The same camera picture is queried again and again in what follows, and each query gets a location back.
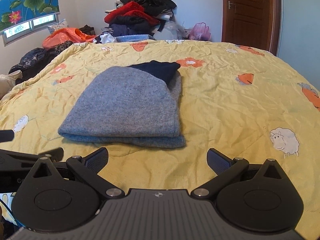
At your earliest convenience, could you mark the pink plastic bag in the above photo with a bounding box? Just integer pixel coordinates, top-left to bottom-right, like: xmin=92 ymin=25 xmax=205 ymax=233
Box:
xmin=188 ymin=22 xmax=212 ymax=41

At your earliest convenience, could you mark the orange plastic bag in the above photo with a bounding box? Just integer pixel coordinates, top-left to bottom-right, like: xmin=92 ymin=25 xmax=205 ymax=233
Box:
xmin=42 ymin=27 xmax=97 ymax=49

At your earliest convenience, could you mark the white crumpled cloth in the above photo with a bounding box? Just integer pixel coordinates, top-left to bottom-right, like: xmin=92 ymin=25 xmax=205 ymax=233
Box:
xmin=96 ymin=33 xmax=116 ymax=44

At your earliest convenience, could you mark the dark clothes heap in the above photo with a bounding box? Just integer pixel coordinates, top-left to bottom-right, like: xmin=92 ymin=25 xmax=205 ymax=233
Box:
xmin=9 ymin=47 xmax=57 ymax=85

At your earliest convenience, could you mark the brown wooden door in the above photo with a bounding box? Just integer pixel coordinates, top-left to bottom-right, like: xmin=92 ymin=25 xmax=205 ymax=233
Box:
xmin=221 ymin=0 xmax=282 ymax=55

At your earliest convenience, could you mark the grey sweater with navy sleeves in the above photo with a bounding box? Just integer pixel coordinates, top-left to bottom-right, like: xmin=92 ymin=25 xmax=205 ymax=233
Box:
xmin=58 ymin=60 xmax=187 ymax=148

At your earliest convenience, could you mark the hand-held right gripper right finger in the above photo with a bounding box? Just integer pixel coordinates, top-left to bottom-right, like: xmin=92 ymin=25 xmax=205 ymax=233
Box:
xmin=191 ymin=147 xmax=293 ymax=201

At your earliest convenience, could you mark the leopard print cloth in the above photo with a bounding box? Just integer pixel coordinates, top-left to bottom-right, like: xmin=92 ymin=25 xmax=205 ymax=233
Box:
xmin=54 ymin=41 xmax=73 ymax=55

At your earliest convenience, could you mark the window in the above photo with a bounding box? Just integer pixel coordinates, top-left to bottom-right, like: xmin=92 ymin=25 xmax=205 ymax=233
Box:
xmin=2 ymin=12 xmax=57 ymax=46

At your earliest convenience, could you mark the white floral pillow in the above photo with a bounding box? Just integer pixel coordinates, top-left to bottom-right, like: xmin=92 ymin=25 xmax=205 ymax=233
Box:
xmin=47 ymin=19 xmax=69 ymax=34

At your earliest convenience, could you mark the clear plastic bag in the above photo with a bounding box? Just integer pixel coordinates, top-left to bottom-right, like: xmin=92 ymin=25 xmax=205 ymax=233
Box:
xmin=160 ymin=21 xmax=188 ymax=40

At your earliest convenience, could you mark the beige cloth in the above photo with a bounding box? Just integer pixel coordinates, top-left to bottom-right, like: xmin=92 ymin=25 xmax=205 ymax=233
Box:
xmin=0 ymin=70 xmax=23 ymax=98

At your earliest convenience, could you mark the dark olive cloth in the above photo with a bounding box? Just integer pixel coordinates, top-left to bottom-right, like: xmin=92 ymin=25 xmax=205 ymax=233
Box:
xmin=79 ymin=25 xmax=95 ymax=36

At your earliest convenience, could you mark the lotus print window blind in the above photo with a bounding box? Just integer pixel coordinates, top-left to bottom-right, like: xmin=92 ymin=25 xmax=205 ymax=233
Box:
xmin=0 ymin=0 xmax=60 ymax=32

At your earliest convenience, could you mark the light blue knit cloth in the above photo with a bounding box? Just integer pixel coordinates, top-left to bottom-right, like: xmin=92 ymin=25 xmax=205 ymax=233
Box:
xmin=115 ymin=34 xmax=156 ymax=43

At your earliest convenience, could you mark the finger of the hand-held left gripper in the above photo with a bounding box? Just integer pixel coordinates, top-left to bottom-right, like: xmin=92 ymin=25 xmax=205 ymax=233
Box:
xmin=0 ymin=129 xmax=14 ymax=142
xmin=0 ymin=147 xmax=65 ymax=167

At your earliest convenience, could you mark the pile of mixed clothes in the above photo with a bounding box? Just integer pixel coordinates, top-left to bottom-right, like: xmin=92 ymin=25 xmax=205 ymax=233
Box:
xmin=104 ymin=0 xmax=177 ymax=37

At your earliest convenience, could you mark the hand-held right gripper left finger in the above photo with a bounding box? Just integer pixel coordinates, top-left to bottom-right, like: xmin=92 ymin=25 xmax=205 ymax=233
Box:
xmin=24 ymin=146 xmax=126 ymax=201

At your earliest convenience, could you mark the yellow printed blanket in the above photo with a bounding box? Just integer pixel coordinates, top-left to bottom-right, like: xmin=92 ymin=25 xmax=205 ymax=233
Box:
xmin=0 ymin=39 xmax=320 ymax=230

